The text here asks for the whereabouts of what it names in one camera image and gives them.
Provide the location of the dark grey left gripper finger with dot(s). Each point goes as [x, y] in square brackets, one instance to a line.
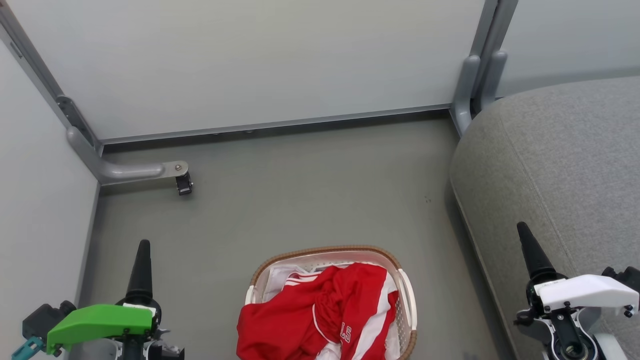
[140, 272]

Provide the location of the grey fabric sofa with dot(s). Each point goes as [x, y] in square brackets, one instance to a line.
[550, 165]

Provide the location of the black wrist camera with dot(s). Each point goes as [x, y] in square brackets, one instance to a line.
[45, 317]
[625, 277]

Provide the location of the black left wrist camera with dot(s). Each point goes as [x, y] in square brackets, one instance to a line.
[45, 317]

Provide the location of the grey partition foot bracket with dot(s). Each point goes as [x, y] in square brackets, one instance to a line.
[120, 171]

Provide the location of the grey partition bottom rail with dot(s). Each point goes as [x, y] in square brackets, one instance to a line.
[280, 124]

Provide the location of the red and white jersey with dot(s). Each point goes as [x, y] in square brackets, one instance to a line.
[280, 325]

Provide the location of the grey double partition post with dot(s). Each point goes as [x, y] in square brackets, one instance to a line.
[475, 75]

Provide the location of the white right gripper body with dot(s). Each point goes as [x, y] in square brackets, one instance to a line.
[585, 292]

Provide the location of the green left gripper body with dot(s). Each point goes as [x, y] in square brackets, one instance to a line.
[100, 320]

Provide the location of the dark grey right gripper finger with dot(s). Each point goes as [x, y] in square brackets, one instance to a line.
[537, 257]

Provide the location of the white basket with brown rim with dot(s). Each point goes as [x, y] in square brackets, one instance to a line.
[325, 250]

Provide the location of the black caster wheel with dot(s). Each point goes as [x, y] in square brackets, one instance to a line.
[184, 185]

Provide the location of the white cloth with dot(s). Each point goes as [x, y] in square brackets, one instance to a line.
[276, 281]

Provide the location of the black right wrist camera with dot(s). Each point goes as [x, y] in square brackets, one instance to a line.
[625, 277]

